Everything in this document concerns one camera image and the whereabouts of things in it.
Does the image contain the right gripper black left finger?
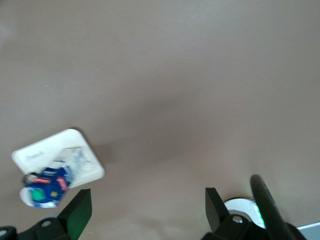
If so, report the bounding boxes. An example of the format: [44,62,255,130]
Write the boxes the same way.
[0,189,93,240]

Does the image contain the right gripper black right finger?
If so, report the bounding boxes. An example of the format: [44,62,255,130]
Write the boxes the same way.
[202,187,270,240]

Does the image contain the blue white milk carton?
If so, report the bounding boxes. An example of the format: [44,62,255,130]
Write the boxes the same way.
[24,146,99,209]

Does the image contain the cream tray with bear print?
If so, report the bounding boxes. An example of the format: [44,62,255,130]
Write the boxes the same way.
[11,128,105,188]

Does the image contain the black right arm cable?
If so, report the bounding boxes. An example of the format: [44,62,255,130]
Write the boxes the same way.
[249,174,291,240]

